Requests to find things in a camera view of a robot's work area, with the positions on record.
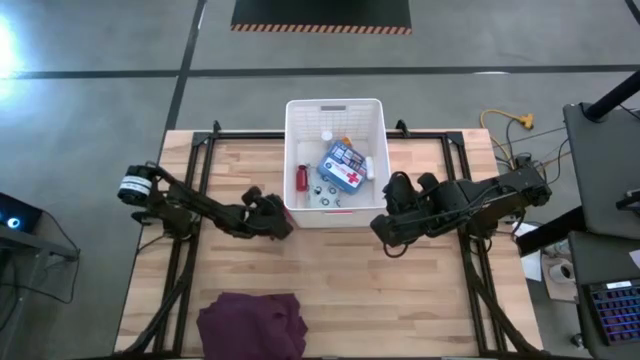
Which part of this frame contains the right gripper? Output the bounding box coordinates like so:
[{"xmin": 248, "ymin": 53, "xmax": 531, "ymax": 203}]
[{"xmin": 370, "ymin": 171, "xmax": 439, "ymax": 247}]

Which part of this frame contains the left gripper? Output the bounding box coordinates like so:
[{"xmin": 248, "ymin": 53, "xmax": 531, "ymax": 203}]
[{"xmin": 241, "ymin": 185, "xmax": 295, "ymax": 241}]

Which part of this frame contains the blue first aid kit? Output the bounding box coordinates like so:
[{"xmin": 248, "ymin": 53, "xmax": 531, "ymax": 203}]
[{"xmin": 316, "ymin": 140, "xmax": 369, "ymax": 195}]

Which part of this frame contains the white perforated plastic basket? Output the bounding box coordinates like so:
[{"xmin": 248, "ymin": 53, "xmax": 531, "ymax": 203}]
[{"xmin": 282, "ymin": 97, "xmax": 392, "ymax": 230}]

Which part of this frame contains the maroon cloth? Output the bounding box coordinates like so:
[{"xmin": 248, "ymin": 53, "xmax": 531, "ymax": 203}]
[{"xmin": 195, "ymin": 292, "xmax": 309, "ymax": 360}]

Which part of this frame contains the white paper sheet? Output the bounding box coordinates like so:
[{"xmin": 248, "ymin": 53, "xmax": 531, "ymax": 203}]
[{"xmin": 512, "ymin": 222, "xmax": 544, "ymax": 282}]

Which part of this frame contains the black slanted bar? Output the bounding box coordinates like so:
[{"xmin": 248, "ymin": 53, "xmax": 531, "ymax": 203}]
[{"xmin": 517, "ymin": 207, "xmax": 589, "ymax": 257}]

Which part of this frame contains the white tape roll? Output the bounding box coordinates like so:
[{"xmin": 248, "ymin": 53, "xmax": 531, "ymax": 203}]
[{"xmin": 548, "ymin": 260, "xmax": 576, "ymax": 285}]

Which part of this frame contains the dark grey desk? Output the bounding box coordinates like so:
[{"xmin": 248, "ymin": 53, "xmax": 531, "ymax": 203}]
[
  {"xmin": 562, "ymin": 102, "xmax": 640, "ymax": 241},
  {"xmin": 567, "ymin": 230, "xmax": 640, "ymax": 360}
]

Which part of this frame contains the black hazard-striped floor mat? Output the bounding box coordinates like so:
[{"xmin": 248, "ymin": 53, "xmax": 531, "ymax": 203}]
[{"xmin": 230, "ymin": 0, "xmax": 413, "ymax": 35}]

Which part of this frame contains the keyboard with coloured keys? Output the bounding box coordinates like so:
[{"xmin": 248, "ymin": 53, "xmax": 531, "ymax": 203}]
[{"xmin": 582, "ymin": 278, "xmax": 640, "ymax": 347}]

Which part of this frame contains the grey metal stand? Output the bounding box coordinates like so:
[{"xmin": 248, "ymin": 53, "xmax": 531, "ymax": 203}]
[{"xmin": 0, "ymin": 224, "xmax": 81, "ymax": 360}]

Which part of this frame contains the black pole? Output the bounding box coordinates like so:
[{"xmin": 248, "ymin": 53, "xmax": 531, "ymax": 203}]
[{"xmin": 583, "ymin": 69, "xmax": 640, "ymax": 123}]

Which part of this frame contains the black device with blue light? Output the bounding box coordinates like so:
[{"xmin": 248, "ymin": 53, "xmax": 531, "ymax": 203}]
[{"xmin": 0, "ymin": 192, "xmax": 44, "ymax": 234}]

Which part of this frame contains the black metal table frame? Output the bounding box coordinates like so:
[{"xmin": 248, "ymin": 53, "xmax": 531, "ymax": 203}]
[{"xmin": 112, "ymin": 119, "xmax": 546, "ymax": 360}]

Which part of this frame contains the black clamp bracket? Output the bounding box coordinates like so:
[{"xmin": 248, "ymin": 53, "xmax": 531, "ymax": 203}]
[{"xmin": 130, "ymin": 208, "xmax": 169, "ymax": 226}]

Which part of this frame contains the black power cable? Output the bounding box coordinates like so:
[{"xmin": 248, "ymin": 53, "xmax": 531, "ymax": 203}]
[{"xmin": 492, "ymin": 117, "xmax": 571, "ymax": 171}]

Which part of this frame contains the yellow extension cable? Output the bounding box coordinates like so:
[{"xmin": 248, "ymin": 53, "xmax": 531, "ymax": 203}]
[{"xmin": 479, "ymin": 108, "xmax": 535, "ymax": 132}]

